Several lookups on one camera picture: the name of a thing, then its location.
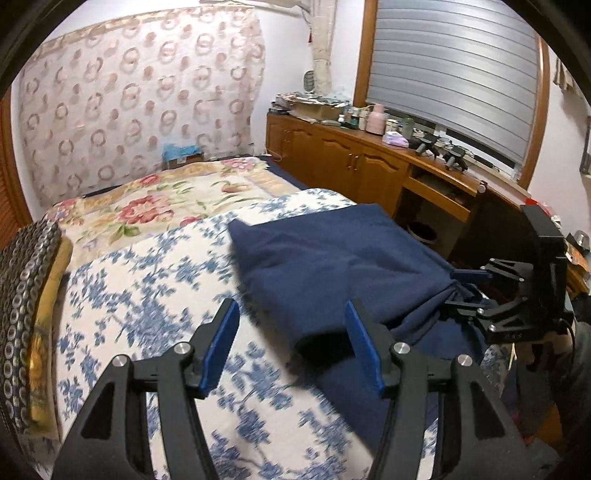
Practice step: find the cardboard box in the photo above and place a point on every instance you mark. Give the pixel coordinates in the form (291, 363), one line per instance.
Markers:
(316, 110)

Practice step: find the tied white lace curtain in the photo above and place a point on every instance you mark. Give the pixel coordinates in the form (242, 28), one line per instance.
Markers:
(321, 46)

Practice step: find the red floral cream quilt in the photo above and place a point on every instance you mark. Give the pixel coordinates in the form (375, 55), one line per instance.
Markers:
(152, 203)

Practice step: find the purple packet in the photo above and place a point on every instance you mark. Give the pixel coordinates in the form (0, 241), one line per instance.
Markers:
(396, 139)

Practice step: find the navy blue t-shirt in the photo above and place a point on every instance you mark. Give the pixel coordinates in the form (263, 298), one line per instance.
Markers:
(323, 258)

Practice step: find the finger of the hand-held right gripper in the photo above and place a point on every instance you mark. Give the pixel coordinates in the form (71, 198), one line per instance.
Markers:
(471, 276)
(501, 318)

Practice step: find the dark waste bin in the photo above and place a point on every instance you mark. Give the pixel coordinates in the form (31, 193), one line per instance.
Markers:
(422, 233)

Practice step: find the blue floral white blanket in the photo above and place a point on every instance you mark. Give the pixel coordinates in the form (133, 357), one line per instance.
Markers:
(161, 277)

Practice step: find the blue item on box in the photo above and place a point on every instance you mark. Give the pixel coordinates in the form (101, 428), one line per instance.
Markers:
(182, 154)

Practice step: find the person's right hand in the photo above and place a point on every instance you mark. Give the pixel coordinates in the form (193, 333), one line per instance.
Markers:
(547, 369)

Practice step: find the dark medallion patterned pillow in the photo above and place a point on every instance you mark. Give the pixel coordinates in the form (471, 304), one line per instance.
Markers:
(23, 286)

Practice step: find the wooden cabinet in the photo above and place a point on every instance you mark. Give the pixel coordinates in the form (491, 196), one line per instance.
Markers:
(341, 152)

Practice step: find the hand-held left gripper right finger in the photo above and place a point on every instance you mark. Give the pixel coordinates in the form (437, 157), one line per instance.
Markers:
(364, 341)

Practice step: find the grey window blind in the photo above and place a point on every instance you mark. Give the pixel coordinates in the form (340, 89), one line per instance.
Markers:
(452, 69)

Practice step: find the small grey fan heater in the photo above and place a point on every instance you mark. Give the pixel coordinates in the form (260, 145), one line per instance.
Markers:
(309, 81)

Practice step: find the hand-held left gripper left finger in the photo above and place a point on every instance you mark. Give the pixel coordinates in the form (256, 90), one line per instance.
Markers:
(221, 341)

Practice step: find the circle patterned sheer curtain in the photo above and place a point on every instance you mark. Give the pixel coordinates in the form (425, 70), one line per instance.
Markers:
(138, 101)

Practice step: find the pink bottle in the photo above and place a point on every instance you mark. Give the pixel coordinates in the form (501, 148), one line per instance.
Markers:
(376, 120)

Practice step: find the mustard yellow pillow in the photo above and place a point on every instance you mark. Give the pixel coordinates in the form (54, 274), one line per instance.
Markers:
(46, 314)

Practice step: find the black handheld device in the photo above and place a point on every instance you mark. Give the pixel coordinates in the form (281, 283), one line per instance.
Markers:
(455, 158)
(425, 144)

